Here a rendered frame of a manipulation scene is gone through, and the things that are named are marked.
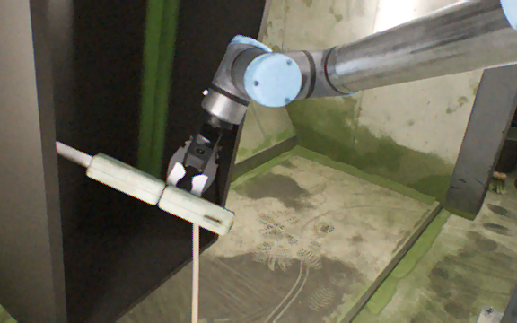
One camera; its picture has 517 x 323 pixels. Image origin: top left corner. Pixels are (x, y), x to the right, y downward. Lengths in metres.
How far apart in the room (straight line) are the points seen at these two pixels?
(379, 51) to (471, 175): 2.08
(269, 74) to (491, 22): 0.35
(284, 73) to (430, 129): 1.99
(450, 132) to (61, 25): 2.11
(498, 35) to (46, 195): 0.69
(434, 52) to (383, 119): 2.18
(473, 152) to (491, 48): 2.12
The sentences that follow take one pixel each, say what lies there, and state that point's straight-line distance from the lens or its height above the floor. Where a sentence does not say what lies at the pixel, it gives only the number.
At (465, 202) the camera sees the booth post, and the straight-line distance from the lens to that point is 2.75.
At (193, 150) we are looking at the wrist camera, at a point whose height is 1.02.
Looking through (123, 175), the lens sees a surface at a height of 0.95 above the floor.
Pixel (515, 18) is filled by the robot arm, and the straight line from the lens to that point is 0.29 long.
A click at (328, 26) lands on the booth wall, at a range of 2.82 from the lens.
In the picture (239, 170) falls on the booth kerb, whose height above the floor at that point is 0.11.
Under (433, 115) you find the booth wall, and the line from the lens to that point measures 2.62.
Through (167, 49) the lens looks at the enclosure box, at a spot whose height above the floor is 1.09.
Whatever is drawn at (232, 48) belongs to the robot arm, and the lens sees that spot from 0.85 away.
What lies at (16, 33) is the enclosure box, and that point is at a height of 1.25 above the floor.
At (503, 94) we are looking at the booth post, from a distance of 2.51.
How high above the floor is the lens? 1.36
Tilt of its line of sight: 27 degrees down
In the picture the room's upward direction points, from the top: 3 degrees clockwise
